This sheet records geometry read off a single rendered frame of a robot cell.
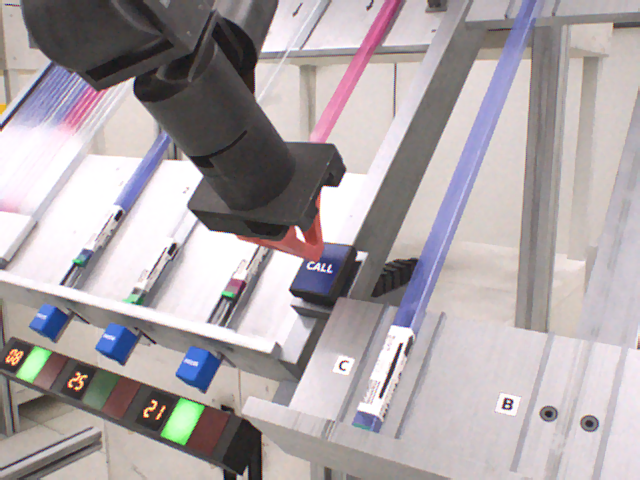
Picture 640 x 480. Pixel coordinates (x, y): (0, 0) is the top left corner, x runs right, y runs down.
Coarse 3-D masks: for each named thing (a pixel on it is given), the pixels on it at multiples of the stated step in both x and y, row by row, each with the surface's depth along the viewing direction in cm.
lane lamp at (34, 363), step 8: (32, 352) 72; (40, 352) 71; (48, 352) 71; (32, 360) 71; (40, 360) 70; (24, 368) 71; (32, 368) 70; (40, 368) 70; (16, 376) 71; (24, 376) 70; (32, 376) 70
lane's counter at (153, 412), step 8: (152, 392) 62; (152, 400) 61; (160, 400) 61; (168, 400) 60; (144, 408) 61; (152, 408) 61; (160, 408) 60; (168, 408) 60; (144, 416) 60; (152, 416) 60; (160, 416) 60; (144, 424) 60; (152, 424) 60; (160, 424) 59
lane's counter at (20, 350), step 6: (18, 342) 74; (12, 348) 74; (18, 348) 73; (24, 348) 73; (12, 354) 73; (18, 354) 73; (24, 354) 72; (6, 360) 73; (12, 360) 72; (18, 360) 72; (0, 366) 73; (6, 366) 72; (12, 366) 72; (18, 366) 71; (12, 372) 71
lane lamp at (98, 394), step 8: (96, 376) 66; (104, 376) 65; (112, 376) 65; (96, 384) 65; (104, 384) 65; (112, 384) 64; (88, 392) 65; (96, 392) 65; (104, 392) 64; (88, 400) 64; (96, 400) 64; (104, 400) 63; (96, 408) 63
